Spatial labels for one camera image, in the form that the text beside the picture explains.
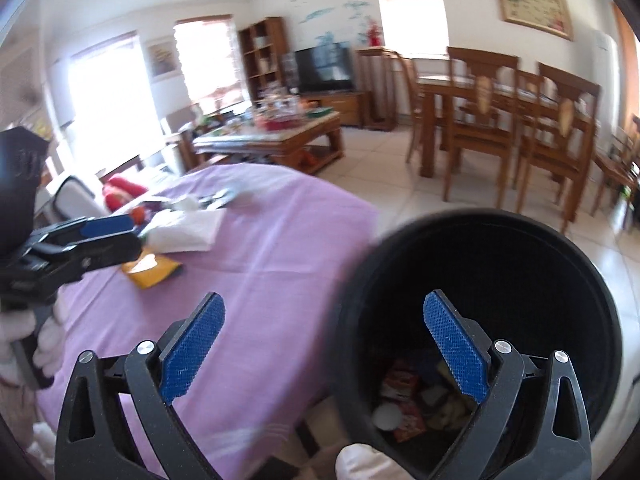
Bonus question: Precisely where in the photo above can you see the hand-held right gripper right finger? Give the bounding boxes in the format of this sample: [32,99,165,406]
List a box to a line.
[422,289,593,480]

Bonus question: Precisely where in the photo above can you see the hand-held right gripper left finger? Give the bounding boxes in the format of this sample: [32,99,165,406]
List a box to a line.
[54,291,227,480]

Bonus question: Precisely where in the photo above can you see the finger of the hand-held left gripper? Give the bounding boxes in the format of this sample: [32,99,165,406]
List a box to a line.
[27,213,138,256]
[45,232,146,283]

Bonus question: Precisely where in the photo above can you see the yellow plastic bag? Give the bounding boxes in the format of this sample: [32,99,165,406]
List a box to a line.
[121,251,182,289]

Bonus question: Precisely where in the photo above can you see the clear plastic bag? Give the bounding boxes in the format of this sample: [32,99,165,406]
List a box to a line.
[142,208,228,253]

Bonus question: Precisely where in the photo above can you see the black round bin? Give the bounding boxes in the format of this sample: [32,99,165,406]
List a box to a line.
[327,208,623,480]

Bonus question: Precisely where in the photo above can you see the person's left hand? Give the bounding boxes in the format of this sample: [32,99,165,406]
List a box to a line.
[0,307,68,386]

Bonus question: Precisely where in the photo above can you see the person's right hand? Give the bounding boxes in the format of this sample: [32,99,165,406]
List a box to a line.
[335,442,416,480]

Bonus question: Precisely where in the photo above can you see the red cushion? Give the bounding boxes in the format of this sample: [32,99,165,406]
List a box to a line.
[102,174,150,211]

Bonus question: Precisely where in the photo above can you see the wooden sofa with white cushions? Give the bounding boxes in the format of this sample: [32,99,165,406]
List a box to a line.
[35,152,231,226]

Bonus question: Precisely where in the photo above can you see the large balcony window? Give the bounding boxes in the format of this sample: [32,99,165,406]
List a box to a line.
[65,30,168,171]

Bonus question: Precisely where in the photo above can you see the wooden armchair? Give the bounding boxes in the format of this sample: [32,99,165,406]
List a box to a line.
[162,105,201,171]

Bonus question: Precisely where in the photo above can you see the purple tablecloth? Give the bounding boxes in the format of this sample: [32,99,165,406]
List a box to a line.
[35,162,381,480]

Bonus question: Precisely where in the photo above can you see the small framed picture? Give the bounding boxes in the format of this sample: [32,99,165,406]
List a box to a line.
[145,37,181,83]

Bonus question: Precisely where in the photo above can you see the window with striped blind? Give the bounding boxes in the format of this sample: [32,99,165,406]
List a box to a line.
[173,14,241,106]

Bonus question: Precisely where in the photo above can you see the clutter of coffee table items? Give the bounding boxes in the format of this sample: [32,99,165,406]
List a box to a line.
[200,92,335,133]

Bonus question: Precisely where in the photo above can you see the wooden coffee table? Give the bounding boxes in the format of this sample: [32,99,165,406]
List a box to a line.
[192,110,346,176]

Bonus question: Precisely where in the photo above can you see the wooden dining chair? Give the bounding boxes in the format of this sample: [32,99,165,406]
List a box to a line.
[442,46,521,211]
[395,52,426,163]
[515,61,601,236]
[590,115,640,231]

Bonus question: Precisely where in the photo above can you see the wooden bookshelf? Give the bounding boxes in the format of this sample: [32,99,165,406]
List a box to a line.
[238,16,291,103]

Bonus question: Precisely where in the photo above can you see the wooden television stand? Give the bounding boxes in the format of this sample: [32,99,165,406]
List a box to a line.
[300,91,371,128]

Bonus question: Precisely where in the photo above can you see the wooden dining table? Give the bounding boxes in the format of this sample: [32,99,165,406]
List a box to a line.
[415,74,596,178]

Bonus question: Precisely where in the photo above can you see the black television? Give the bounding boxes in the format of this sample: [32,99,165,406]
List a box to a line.
[294,42,356,95]

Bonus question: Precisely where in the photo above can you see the tall wooden stand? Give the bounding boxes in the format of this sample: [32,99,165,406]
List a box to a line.
[356,46,401,132]

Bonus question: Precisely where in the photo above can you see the white standing air conditioner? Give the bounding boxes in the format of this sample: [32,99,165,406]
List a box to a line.
[595,32,618,91]

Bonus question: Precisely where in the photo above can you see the narrow bright window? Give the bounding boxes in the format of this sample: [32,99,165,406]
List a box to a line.
[374,0,449,58]

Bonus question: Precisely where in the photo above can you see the large framed floral picture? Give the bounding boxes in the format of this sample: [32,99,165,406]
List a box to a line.
[492,0,575,42]

